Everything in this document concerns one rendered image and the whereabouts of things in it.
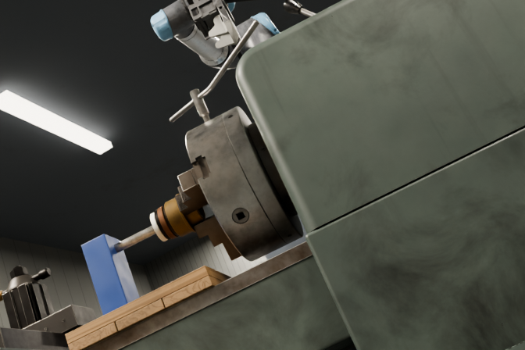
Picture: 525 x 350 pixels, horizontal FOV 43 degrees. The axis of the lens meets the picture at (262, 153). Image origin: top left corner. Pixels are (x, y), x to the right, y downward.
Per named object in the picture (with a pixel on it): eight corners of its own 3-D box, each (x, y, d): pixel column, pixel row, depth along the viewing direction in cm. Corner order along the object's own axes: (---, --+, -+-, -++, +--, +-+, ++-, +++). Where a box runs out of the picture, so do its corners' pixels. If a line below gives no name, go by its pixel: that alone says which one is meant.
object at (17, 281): (47, 285, 163) (44, 274, 164) (28, 281, 156) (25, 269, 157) (19, 299, 164) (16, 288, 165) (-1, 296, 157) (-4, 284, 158)
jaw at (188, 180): (223, 175, 144) (204, 155, 134) (231, 194, 142) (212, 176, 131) (179, 198, 145) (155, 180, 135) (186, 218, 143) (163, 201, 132)
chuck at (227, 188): (297, 244, 157) (241, 127, 164) (276, 242, 127) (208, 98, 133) (263, 261, 158) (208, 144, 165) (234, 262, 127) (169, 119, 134)
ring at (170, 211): (198, 193, 153) (163, 211, 153) (184, 183, 144) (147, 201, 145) (213, 230, 149) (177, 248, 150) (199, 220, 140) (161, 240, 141)
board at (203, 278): (261, 303, 155) (255, 287, 156) (212, 284, 122) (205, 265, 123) (148, 358, 158) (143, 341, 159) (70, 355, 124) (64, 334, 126)
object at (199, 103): (208, 138, 148) (187, 93, 150) (214, 137, 150) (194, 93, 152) (214, 133, 147) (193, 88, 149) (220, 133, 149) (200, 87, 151)
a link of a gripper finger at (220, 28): (217, 54, 147) (207, 29, 153) (241, 41, 147) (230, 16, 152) (212, 44, 145) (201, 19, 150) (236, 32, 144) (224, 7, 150)
